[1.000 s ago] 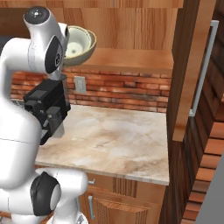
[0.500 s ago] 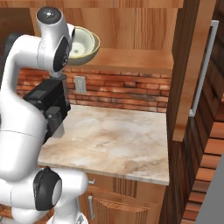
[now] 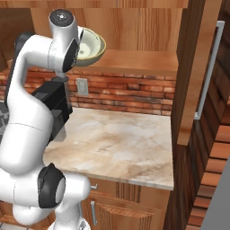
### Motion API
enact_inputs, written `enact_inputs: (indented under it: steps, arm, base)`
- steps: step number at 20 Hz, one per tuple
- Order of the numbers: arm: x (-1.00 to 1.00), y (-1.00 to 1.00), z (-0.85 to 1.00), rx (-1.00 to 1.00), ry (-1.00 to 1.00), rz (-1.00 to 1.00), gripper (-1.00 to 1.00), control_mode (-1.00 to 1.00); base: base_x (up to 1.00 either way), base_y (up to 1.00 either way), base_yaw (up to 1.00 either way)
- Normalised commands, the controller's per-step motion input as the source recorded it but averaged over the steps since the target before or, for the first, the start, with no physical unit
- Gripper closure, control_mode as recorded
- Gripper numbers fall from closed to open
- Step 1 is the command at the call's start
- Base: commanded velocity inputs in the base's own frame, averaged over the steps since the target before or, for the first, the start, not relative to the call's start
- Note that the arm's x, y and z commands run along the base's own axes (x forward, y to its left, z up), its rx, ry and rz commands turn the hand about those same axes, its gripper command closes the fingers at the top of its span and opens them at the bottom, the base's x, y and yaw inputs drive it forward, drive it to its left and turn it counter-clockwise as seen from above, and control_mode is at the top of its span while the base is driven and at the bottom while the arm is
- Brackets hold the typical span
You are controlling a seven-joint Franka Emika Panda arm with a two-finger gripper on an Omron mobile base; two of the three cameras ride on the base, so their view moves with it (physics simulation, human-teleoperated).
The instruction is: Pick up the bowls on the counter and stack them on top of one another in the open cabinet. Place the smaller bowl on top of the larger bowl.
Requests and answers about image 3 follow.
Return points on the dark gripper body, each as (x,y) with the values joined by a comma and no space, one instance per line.
(57,100)

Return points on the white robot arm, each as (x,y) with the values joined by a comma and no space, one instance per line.
(27,140)

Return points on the beige bowl with green rim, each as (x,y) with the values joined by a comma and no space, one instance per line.
(90,48)

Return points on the wooden base cabinet door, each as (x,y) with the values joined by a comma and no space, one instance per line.
(128,217)

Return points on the tall dark wooden cabinet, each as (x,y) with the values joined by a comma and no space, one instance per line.
(206,167)

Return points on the black hob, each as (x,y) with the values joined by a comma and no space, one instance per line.
(3,119)

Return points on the wooden drawer front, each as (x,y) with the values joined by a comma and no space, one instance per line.
(143,193)

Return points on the grey wall socket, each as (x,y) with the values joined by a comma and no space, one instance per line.
(82,86)

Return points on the wooden wall cabinet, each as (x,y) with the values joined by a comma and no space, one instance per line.
(137,33)

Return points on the wooden wall cabinet door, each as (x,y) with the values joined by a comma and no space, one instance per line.
(194,60)

